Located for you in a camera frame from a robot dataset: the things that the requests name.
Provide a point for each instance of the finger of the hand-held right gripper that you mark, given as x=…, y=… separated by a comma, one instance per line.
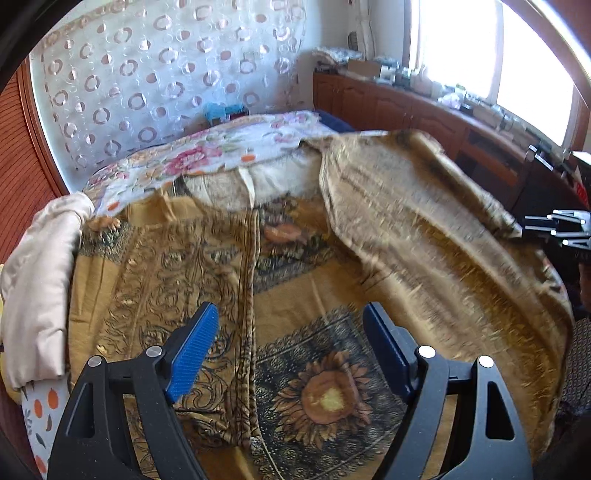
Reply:
x=561, y=220
x=577, y=247

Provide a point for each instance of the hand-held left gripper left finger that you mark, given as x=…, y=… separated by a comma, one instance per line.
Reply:
x=194, y=350

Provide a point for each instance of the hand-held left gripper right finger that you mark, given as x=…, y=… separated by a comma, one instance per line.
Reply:
x=385, y=350

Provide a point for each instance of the golden patterned garment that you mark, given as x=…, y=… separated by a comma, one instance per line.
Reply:
x=415, y=221

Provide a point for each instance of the orange print bed sheet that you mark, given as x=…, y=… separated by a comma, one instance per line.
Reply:
x=46, y=410

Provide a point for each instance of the row of bottles and jars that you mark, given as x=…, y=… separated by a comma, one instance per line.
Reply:
x=452, y=94

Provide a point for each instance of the beige quilted pillow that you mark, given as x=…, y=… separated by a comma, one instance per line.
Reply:
x=41, y=277

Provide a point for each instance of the wooden cabinet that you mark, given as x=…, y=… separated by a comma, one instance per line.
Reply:
x=415, y=106

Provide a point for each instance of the window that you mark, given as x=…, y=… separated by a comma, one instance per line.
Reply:
x=461, y=46

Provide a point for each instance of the floral blanket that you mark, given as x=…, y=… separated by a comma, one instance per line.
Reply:
x=207, y=147

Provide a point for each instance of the navy blue blanket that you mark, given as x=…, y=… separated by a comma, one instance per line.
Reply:
x=334, y=122

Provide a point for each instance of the blue box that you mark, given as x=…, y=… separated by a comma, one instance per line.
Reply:
x=221, y=113

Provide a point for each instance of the wooden headboard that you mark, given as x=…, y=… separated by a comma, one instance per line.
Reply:
x=27, y=175

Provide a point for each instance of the cardboard box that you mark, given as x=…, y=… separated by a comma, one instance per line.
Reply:
x=364, y=68

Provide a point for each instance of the white circle pattern curtain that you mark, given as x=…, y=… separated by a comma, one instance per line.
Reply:
x=161, y=60

